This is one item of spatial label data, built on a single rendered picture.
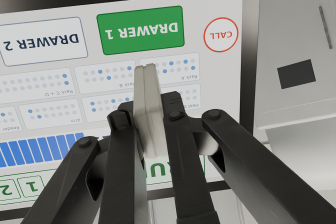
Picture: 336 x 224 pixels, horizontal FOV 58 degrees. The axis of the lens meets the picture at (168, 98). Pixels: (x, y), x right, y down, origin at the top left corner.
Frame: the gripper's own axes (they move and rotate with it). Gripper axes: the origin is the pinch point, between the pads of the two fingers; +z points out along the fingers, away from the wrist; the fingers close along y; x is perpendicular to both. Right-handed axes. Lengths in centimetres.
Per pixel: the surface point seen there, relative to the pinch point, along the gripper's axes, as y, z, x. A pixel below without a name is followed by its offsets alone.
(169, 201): -10, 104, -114
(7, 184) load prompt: -22.7, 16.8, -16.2
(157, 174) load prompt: -2.7, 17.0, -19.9
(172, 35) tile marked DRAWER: 3.0, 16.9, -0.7
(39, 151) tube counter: -16.7, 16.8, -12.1
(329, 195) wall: 141, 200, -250
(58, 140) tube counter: -13.8, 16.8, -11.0
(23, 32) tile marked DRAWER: -12.6, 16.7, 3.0
